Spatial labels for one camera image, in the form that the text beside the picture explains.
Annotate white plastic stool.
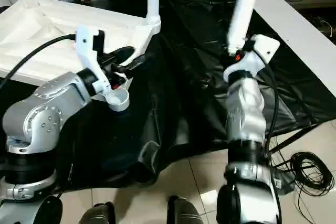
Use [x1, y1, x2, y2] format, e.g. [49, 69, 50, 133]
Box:
[0, 0, 163, 112]

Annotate black glossy mat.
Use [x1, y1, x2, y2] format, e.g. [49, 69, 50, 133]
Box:
[0, 0, 326, 190]

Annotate white flat board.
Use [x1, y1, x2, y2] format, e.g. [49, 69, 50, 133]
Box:
[251, 0, 336, 102]

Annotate black metal table leg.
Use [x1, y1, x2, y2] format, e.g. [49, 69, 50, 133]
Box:
[268, 123, 326, 154]

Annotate black floor device with label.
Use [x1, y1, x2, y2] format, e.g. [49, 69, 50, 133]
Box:
[272, 169, 297, 196]

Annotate dark rounded robot body part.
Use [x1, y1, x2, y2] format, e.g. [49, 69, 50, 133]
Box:
[79, 201, 117, 224]
[167, 195, 201, 224]

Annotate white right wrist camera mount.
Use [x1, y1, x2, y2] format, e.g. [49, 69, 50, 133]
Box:
[222, 34, 280, 82]

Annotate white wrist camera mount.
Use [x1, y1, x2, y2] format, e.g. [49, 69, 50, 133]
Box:
[74, 24, 113, 97]
[222, 34, 280, 82]

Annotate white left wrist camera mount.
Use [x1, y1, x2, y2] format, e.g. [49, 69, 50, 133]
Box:
[74, 24, 113, 97]

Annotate thin black cable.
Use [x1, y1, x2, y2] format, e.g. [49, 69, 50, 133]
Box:
[57, 164, 75, 199]

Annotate coiled black floor cables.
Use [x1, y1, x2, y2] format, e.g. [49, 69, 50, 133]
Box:
[289, 151, 332, 199]

